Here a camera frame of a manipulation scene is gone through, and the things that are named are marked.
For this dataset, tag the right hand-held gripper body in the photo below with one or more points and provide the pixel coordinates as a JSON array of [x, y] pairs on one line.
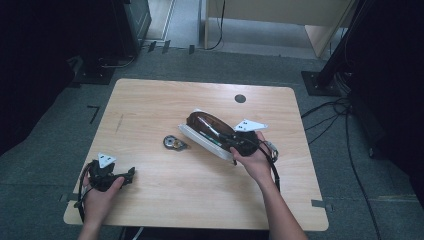
[[246, 141]]

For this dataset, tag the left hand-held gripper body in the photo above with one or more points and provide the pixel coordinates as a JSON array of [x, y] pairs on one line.
[[101, 175]]

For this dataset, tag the white pencil case brown lining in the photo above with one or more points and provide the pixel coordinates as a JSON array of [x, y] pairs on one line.
[[203, 128]]

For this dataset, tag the person's right hand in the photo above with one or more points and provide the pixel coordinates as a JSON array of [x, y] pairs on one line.
[[256, 165]]

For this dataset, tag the person's left hand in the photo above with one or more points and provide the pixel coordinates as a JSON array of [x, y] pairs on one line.
[[98, 206]]

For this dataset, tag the dark round table grommet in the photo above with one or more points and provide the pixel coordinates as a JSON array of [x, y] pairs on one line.
[[240, 98]]

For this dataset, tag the grey correction tape dispenser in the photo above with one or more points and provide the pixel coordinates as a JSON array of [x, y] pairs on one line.
[[172, 142]]

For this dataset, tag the black square stand base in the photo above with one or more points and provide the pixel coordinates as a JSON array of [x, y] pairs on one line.
[[320, 85]]

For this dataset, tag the black flat stand base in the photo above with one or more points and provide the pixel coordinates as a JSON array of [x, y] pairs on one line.
[[95, 75]]

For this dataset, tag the dark curtain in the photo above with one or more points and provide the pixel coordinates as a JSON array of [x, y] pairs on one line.
[[396, 83], [30, 66]]

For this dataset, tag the beige wooden furniture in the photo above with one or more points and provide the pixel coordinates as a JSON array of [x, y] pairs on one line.
[[283, 11]]

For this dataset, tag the black cabinet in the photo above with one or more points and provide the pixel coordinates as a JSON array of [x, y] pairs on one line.
[[133, 26]]

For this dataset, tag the black slanted stand post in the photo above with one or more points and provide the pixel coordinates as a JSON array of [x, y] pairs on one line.
[[343, 43]]

